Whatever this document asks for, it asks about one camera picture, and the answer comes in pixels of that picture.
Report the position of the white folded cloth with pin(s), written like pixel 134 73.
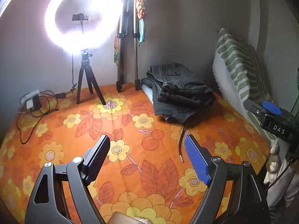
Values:
pixel 147 93

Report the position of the light grey cloth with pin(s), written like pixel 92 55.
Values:
pixel 283 191

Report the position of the colourful hanging cloth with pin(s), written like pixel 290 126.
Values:
pixel 141 7

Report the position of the black charger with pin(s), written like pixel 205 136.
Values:
pixel 37 102

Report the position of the beige fluffy object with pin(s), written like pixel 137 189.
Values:
pixel 273 163

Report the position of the grey pants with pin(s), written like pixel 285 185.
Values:
pixel 177 79

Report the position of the dark folded clothes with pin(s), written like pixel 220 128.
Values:
pixel 172 114

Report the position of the orange floral bedsheet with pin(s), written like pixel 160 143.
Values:
pixel 140 179

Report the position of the small black tripod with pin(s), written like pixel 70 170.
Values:
pixel 85 65

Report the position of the tall silver tripod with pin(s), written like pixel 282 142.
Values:
pixel 126 4

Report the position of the black phone holder clamp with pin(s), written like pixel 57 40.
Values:
pixel 78 17

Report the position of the white power strip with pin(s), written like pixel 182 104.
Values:
pixel 28 96

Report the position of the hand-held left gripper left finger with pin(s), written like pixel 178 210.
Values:
pixel 97 161

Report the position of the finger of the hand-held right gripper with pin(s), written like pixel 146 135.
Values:
pixel 271 107

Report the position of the green striped pillow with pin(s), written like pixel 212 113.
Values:
pixel 233 63

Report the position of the white charger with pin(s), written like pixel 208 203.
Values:
pixel 29 105

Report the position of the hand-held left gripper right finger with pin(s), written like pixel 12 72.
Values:
pixel 197 161

